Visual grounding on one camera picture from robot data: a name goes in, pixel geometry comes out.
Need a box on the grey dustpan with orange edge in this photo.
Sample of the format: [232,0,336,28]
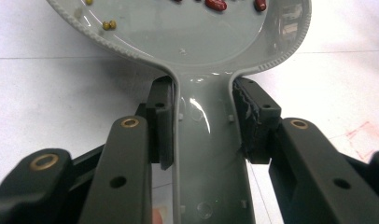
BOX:
[45,0,313,224]

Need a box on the pile of small beans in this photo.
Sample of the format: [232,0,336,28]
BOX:
[84,0,269,32]

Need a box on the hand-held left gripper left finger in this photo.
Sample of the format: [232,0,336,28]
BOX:
[134,75,176,172]

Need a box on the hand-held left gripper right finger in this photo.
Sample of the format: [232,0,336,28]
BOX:
[232,77,283,165]

